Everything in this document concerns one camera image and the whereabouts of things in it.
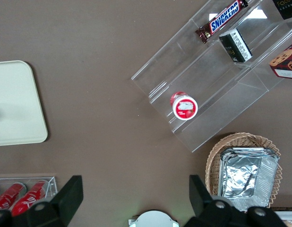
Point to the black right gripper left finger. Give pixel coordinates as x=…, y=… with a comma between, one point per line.
x=63, y=203

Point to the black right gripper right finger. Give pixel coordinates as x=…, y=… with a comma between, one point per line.
x=202, y=205

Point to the white plastic tray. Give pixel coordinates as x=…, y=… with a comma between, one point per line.
x=16, y=101

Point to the clear acrylic can holder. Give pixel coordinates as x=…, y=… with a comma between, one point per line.
x=52, y=184

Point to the red cola can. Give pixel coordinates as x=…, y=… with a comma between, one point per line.
x=30, y=197
x=6, y=197

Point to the light wicker basket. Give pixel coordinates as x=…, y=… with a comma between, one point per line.
x=214, y=163

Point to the stacked aluminium foil trays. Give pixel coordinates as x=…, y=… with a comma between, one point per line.
x=245, y=177

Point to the white round fixture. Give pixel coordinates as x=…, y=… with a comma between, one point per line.
x=153, y=220

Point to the white rectangular object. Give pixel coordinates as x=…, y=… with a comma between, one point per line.
x=287, y=215

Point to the red yogurt cup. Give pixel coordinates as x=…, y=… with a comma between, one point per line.
x=185, y=107

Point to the clear acrylic stepped stand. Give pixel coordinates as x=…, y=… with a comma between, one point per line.
x=207, y=94

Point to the black box white print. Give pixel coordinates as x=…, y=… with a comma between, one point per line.
x=235, y=45

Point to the red cookie box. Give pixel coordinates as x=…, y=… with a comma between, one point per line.
x=286, y=62

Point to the Snickers chocolate bar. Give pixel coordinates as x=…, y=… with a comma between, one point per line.
x=225, y=16

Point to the black box gold lettering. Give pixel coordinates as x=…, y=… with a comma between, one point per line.
x=286, y=8

